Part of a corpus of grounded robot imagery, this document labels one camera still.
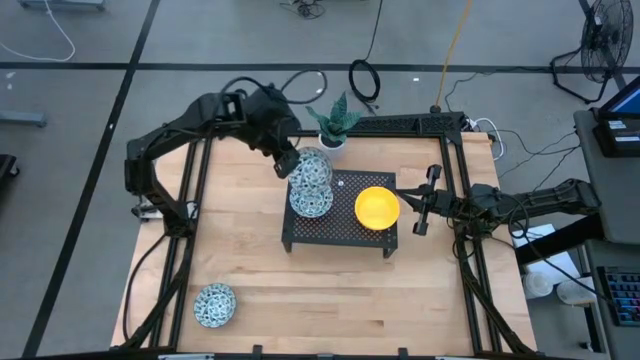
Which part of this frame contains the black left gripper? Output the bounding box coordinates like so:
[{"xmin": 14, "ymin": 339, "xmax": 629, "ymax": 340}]
[{"xmin": 247, "ymin": 87, "xmax": 303, "ymax": 180}]

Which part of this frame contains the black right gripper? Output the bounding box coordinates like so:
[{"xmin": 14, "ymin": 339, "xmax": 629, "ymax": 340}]
[{"xmin": 396, "ymin": 163, "xmax": 472, "ymax": 237}]

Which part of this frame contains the yellow mini bowl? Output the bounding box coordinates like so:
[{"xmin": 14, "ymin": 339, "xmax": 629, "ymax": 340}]
[{"xmin": 354, "ymin": 186, "xmax": 401, "ymax": 232}]

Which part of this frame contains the teal patterned mini bowl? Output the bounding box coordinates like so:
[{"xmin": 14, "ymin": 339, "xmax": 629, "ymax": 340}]
[
  {"xmin": 288, "ymin": 185, "xmax": 335, "ymax": 219},
  {"xmin": 288, "ymin": 146, "xmax": 335, "ymax": 191},
  {"xmin": 193, "ymin": 282, "xmax": 238, "ymax": 329}
]

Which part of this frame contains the green snake plant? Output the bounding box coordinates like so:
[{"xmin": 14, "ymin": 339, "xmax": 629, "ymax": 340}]
[{"xmin": 305, "ymin": 91, "xmax": 362, "ymax": 145}]

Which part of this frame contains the white round plant pot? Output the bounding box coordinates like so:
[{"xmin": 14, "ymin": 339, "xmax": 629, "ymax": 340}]
[{"xmin": 318, "ymin": 132, "xmax": 348, "ymax": 151}]

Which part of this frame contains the black perforated metal panel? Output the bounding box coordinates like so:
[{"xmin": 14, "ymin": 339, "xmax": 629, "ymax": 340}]
[{"xmin": 357, "ymin": 112, "xmax": 466, "ymax": 135}]

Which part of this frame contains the black perforated metal rack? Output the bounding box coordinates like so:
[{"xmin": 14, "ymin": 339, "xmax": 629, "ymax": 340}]
[{"xmin": 280, "ymin": 168, "xmax": 400, "ymax": 259}]

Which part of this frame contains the white round lid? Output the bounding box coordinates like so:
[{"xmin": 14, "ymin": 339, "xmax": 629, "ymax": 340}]
[
  {"xmin": 522, "ymin": 271, "xmax": 554, "ymax": 300},
  {"xmin": 555, "ymin": 279, "xmax": 596, "ymax": 307}
]

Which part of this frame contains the black desk beam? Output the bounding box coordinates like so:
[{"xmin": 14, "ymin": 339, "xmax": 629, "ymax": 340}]
[{"xmin": 514, "ymin": 212, "xmax": 606, "ymax": 266}]

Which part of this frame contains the silver mounting plate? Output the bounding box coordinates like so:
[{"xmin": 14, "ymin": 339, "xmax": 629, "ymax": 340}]
[{"xmin": 131, "ymin": 202, "xmax": 166, "ymax": 222}]

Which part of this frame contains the white paper sheet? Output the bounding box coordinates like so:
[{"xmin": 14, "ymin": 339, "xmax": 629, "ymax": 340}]
[{"xmin": 510, "ymin": 223, "xmax": 584, "ymax": 301}]

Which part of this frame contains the grey desk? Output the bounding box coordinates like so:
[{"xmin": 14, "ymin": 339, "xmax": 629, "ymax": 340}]
[
  {"xmin": 573, "ymin": 108, "xmax": 640, "ymax": 246},
  {"xmin": 583, "ymin": 238, "xmax": 640, "ymax": 360}
]

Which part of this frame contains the black box with labels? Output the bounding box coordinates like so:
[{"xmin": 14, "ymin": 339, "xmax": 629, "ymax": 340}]
[{"xmin": 592, "ymin": 117, "xmax": 640, "ymax": 159}]

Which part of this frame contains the backlit keyboard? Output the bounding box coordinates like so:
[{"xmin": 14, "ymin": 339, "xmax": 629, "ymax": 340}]
[{"xmin": 597, "ymin": 266, "xmax": 640, "ymax": 329}]

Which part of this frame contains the computer monitor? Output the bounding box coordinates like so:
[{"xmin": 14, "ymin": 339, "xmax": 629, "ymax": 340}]
[{"xmin": 597, "ymin": 74, "xmax": 640, "ymax": 120}]

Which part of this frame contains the grey furniture foot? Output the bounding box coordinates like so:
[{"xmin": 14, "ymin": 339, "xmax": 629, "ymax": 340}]
[
  {"xmin": 17, "ymin": 0, "xmax": 107, "ymax": 12},
  {"xmin": 0, "ymin": 110, "xmax": 49, "ymax": 129}
]

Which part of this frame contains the black floor fan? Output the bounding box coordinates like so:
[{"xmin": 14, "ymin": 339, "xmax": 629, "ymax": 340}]
[{"xmin": 549, "ymin": 0, "xmax": 636, "ymax": 105}]

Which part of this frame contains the black caster base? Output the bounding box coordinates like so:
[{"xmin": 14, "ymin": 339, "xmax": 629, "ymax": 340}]
[{"xmin": 0, "ymin": 153, "xmax": 21, "ymax": 192}]

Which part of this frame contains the black aluminium table frame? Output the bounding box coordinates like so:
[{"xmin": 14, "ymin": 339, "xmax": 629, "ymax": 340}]
[{"xmin": 110, "ymin": 110, "xmax": 539, "ymax": 359}]

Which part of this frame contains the black coiled cable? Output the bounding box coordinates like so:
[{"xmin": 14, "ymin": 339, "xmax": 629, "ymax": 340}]
[{"xmin": 348, "ymin": 0, "xmax": 385, "ymax": 114}]

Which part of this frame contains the white looped cable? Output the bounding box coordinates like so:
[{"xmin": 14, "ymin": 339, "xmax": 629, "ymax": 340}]
[{"xmin": 472, "ymin": 117, "xmax": 506, "ymax": 162}]

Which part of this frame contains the black cable bundle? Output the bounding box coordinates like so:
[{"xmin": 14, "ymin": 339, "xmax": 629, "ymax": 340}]
[{"xmin": 279, "ymin": 0, "xmax": 326, "ymax": 21}]

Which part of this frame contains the yellow cable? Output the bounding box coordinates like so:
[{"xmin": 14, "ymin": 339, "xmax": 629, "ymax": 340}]
[{"xmin": 433, "ymin": 0, "xmax": 474, "ymax": 112}]

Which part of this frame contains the white floor cable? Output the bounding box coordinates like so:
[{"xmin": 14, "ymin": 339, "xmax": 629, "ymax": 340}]
[{"xmin": 0, "ymin": 0, "xmax": 77, "ymax": 64}]

